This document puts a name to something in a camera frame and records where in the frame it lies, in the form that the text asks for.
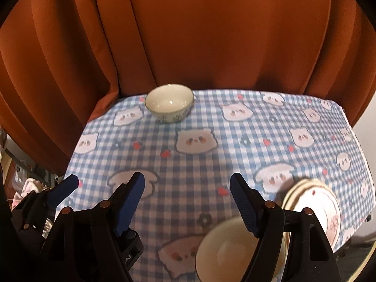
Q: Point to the dark shelf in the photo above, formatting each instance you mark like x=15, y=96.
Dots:
x=20, y=160

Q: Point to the scalloped yellow floral plate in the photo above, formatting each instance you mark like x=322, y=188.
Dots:
x=289, y=194

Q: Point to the pink plate red rim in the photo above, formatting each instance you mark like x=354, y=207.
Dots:
x=323, y=208

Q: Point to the orange curtain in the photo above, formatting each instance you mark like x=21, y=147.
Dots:
x=205, y=35

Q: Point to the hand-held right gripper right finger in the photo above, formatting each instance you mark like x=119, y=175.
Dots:
x=243, y=202

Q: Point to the pink floral cloth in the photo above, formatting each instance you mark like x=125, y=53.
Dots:
x=29, y=186

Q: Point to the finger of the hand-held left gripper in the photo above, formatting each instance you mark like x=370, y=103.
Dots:
x=66, y=186

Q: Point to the blue checked printed tablecloth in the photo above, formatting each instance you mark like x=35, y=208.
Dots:
x=205, y=167

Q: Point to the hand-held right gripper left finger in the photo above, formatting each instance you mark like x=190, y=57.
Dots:
x=132, y=202

